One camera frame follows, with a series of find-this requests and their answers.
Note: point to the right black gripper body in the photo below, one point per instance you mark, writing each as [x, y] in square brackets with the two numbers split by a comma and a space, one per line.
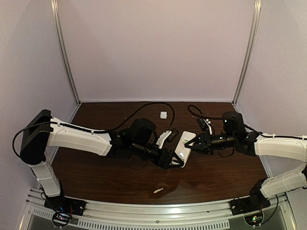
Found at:
[205, 141]

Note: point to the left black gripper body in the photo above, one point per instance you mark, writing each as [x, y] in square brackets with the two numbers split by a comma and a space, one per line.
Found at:
[164, 157]

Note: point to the white remote control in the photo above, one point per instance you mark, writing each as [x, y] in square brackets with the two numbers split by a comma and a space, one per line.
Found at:
[181, 150]

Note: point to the white battery cover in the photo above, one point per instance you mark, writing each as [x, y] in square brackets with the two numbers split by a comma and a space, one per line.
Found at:
[163, 114]

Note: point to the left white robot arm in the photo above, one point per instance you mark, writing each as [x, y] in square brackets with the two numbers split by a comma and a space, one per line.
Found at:
[47, 131]

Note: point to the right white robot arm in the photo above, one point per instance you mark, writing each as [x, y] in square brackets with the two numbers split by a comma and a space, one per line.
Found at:
[245, 140]

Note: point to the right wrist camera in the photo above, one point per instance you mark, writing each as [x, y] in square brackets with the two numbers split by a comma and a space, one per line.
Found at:
[205, 125]

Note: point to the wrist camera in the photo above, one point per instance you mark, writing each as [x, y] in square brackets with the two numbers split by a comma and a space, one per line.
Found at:
[167, 136]
[205, 125]

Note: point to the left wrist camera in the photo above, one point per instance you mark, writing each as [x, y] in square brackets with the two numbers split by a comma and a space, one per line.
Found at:
[167, 136]

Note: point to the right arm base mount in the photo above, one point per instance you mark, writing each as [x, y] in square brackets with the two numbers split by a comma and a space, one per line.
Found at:
[254, 202]

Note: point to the front aluminium rail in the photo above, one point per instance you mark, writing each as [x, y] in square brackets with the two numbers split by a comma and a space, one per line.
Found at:
[198, 216]

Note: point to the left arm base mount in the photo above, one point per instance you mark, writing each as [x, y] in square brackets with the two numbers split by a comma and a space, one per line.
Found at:
[64, 208]

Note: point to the right aluminium frame post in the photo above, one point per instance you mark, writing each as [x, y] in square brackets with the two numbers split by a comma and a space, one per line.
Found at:
[255, 21]

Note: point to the aluminium frame post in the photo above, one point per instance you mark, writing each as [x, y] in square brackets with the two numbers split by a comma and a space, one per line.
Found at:
[255, 21]
[63, 51]

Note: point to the left aluminium frame post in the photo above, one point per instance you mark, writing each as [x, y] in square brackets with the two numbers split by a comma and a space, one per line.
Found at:
[63, 51]

